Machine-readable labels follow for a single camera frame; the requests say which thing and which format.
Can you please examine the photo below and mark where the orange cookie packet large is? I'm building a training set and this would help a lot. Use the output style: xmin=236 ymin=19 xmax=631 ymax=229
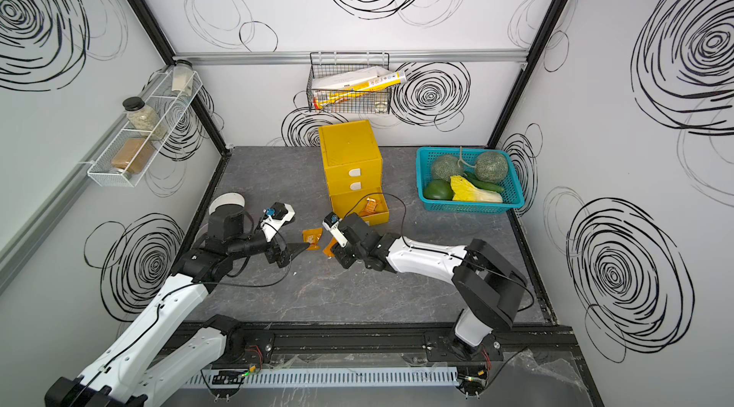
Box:
xmin=323 ymin=239 xmax=339 ymax=258

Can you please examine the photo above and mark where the yellow bottom drawer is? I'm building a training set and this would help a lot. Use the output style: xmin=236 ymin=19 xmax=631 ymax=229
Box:
xmin=330 ymin=187 xmax=390 ymax=226

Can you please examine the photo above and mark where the yellow drawer cabinet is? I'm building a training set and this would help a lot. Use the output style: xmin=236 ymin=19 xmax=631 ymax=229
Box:
xmin=318 ymin=120 xmax=383 ymax=217

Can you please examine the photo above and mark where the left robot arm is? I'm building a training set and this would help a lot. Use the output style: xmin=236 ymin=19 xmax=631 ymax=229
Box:
xmin=44 ymin=193 xmax=307 ymax=406

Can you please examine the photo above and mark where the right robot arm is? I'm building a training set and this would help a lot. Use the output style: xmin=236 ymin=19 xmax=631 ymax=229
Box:
xmin=322 ymin=213 xmax=533 ymax=361

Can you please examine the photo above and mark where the white orange bowl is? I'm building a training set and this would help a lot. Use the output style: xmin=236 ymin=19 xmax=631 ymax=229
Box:
xmin=208 ymin=192 xmax=246 ymax=215

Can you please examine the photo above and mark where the green avocado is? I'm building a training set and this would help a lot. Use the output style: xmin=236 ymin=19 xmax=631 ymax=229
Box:
xmin=422 ymin=179 xmax=454 ymax=200

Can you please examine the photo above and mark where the left green melon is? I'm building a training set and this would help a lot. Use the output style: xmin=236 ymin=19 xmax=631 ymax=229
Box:
xmin=430 ymin=155 xmax=464 ymax=182

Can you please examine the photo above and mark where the green melon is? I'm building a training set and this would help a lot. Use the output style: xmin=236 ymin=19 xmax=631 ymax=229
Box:
xmin=474 ymin=150 xmax=508 ymax=183
xmin=430 ymin=155 xmax=464 ymax=182

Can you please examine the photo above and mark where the yellow white cabbage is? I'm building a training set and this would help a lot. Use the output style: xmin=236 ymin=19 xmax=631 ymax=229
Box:
xmin=450 ymin=176 xmax=504 ymax=204

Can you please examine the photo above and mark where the green cucumber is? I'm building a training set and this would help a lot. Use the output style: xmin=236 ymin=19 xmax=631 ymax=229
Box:
xmin=464 ymin=171 xmax=505 ymax=194

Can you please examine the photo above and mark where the right green melon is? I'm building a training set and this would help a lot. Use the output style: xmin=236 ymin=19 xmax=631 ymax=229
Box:
xmin=474 ymin=150 xmax=508 ymax=183

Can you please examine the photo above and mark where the teal plastic basket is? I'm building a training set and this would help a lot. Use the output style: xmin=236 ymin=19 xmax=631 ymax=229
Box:
xmin=416 ymin=147 xmax=526 ymax=214

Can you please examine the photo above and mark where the yellow white package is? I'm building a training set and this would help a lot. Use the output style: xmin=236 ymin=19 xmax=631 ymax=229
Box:
xmin=311 ymin=66 xmax=407 ymax=110

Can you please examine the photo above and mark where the black lid spice jar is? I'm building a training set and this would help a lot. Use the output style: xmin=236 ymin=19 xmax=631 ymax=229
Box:
xmin=122 ymin=96 xmax=167 ymax=140

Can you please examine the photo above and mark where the clear jar far shelf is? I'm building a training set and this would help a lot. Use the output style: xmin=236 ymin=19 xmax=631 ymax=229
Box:
xmin=171 ymin=60 xmax=194 ymax=96

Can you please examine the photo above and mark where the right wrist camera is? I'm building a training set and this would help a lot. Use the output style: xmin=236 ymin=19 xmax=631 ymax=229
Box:
xmin=322 ymin=212 xmax=348 ymax=247

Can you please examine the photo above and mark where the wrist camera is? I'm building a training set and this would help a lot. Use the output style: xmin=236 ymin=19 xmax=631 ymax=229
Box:
xmin=259 ymin=202 xmax=296 ymax=242
xmin=322 ymin=212 xmax=348 ymax=247

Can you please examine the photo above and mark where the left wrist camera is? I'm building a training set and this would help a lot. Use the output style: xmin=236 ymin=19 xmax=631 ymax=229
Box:
xmin=259 ymin=202 xmax=296 ymax=242

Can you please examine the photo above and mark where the black camera cable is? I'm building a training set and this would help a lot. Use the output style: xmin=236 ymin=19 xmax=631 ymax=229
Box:
xmin=341 ymin=192 xmax=409 ymax=247

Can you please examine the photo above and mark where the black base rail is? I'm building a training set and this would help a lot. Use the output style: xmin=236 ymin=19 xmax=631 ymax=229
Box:
xmin=213 ymin=322 xmax=582 ymax=369

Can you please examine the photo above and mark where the white slotted cable duct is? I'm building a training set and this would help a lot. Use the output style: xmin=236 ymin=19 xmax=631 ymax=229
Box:
xmin=183 ymin=367 xmax=460 ymax=390

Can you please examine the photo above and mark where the black wire wall basket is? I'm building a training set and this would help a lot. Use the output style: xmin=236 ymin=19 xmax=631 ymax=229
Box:
xmin=306 ymin=51 xmax=392 ymax=114

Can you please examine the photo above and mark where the white wire wall shelf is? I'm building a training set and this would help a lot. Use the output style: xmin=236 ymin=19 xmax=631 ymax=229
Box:
xmin=87 ymin=67 xmax=205 ymax=195

